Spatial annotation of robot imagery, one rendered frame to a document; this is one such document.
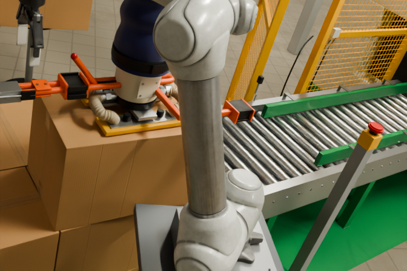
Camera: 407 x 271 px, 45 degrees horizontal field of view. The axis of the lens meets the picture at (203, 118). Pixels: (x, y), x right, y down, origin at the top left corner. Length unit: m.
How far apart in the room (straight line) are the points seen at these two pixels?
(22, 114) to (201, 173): 1.47
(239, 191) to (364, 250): 1.96
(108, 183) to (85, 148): 0.22
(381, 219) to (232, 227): 2.40
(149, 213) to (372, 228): 2.01
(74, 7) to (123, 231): 1.56
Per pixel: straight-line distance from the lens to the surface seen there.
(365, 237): 3.38
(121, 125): 1.77
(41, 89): 1.68
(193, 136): 1.14
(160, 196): 2.04
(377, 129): 2.24
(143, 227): 1.73
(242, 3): 1.18
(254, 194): 1.43
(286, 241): 3.04
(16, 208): 2.03
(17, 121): 2.46
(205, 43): 1.01
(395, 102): 3.92
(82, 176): 1.79
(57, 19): 3.17
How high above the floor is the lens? 1.98
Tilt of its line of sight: 31 degrees down
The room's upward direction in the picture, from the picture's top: 18 degrees clockwise
